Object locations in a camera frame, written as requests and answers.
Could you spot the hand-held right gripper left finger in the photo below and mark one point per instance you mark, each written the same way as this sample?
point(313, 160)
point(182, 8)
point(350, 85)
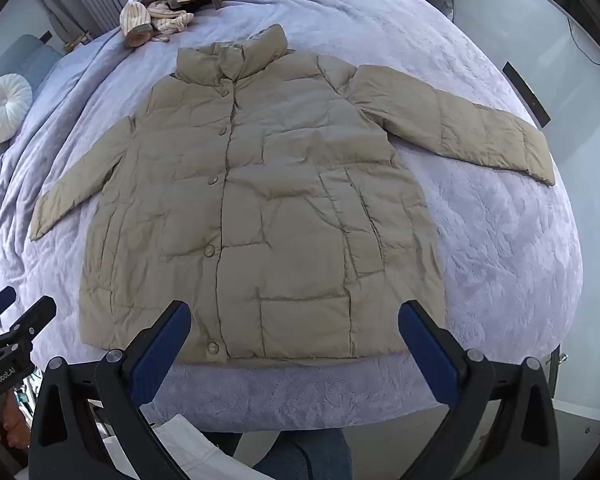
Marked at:
point(160, 355)

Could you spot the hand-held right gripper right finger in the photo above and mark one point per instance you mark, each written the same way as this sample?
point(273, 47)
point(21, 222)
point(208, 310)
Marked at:
point(430, 355)

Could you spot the beige puffer jacket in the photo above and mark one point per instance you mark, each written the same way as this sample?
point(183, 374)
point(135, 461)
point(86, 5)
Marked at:
point(280, 210)

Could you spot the pile of striped clothes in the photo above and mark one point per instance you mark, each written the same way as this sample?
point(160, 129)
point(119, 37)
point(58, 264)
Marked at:
point(135, 17)

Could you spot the person's left hand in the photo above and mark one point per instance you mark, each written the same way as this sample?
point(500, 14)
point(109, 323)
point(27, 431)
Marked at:
point(16, 430)

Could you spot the purple bed blanket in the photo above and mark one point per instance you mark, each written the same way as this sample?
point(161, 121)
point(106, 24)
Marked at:
point(455, 260)

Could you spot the person's white top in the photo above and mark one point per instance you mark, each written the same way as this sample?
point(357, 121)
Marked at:
point(190, 450)

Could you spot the white round cushion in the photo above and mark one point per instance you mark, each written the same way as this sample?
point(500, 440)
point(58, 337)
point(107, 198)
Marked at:
point(2, 107)

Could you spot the blue-grey quilted headboard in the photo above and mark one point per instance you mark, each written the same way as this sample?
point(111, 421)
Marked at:
point(30, 57)

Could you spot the small black headboard tag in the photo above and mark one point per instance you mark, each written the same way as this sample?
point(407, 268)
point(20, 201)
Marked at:
point(46, 37)

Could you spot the small yellow object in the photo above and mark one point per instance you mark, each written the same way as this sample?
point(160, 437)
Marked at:
point(75, 41)

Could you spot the round side table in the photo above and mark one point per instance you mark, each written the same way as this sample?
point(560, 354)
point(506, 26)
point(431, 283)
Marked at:
point(442, 5)

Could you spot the dark bed frame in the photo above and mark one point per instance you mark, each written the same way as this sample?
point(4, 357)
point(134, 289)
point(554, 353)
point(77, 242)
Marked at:
point(557, 375)

